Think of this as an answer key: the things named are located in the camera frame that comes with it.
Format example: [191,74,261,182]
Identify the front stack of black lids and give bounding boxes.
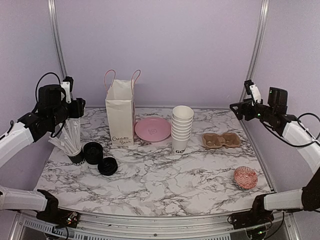
[97,157,118,176]

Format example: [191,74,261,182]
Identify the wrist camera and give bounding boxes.
[60,76,74,104]
[244,80,263,106]

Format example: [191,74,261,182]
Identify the pink plate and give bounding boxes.
[134,117,171,143]

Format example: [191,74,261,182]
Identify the right aluminium frame post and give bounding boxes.
[237,0,271,108]

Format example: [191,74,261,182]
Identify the aluminium frame post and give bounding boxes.
[237,0,271,108]
[47,0,68,80]

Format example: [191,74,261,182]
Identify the rear stack of black lids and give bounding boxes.
[83,142,103,165]

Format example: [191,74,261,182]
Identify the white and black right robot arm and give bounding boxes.
[229,84,320,224]

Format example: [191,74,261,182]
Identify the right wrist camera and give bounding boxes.
[244,80,263,106]

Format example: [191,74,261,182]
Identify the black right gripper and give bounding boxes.
[230,97,275,123]

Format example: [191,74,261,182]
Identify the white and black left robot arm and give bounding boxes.
[0,76,86,223]

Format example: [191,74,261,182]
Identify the stack of white paper cups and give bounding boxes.
[171,105,194,154]

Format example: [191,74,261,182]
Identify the black cup holding straws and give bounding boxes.
[67,148,85,166]

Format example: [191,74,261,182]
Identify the stack of black lids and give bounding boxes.
[97,157,118,176]
[83,142,103,165]

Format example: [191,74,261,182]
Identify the white paper bag pink handles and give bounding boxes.
[103,69,141,147]

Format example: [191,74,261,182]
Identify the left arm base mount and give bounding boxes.
[36,189,80,228]

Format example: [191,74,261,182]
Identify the left aluminium frame post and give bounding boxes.
[47,0,68,80]

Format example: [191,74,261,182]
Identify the front aluminium rail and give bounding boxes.
[7,211,301,240]

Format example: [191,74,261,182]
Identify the brown cardboard cup carrier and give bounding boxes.
[201,132,241,149]

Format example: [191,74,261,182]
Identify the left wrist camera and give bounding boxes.
[60,76,74,104]

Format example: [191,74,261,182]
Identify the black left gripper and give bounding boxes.
[49,97,86,127]

